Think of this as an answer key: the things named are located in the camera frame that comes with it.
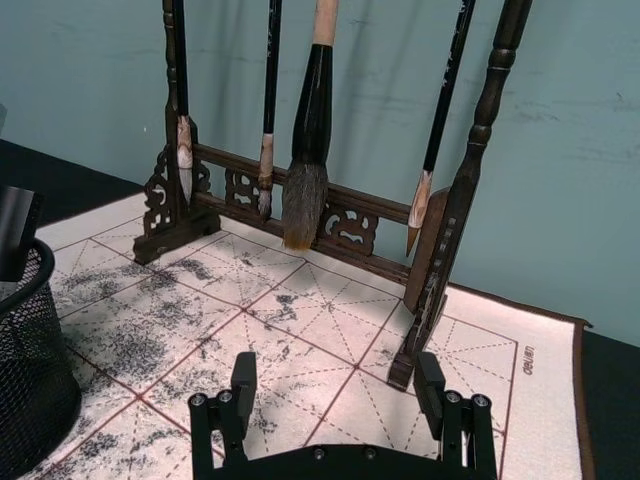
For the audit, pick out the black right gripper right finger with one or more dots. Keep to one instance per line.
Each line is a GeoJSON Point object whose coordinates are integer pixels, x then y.
{"type": "Point", "coordinates": [430, 395]}

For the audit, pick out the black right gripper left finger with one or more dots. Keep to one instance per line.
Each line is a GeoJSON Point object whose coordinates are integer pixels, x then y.
{"type": "Point", "coordinates": [244, 390]}

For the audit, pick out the white gridded calligraphy mat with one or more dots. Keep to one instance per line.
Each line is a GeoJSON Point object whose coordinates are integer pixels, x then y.
{"type": "Point", "coordinates": [325, 345]}

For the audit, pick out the black mesh pen cup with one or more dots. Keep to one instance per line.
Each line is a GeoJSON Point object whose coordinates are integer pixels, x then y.
{"type": "Point", "coordinates": [30, 360]}

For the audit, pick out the dark wooden brush rack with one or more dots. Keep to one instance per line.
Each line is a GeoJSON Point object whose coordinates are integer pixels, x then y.
{"type": "Point", "coordinates": [481, 165]}

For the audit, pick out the large brush with grey bristles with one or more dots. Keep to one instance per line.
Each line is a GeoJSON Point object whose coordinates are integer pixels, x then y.
{"type": "Point", "coordinates": [312, 125]}

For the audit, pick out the black flat object in cup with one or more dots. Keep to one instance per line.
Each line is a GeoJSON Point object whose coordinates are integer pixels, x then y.
{"type": "Point", "coordinates": [17, 225]}

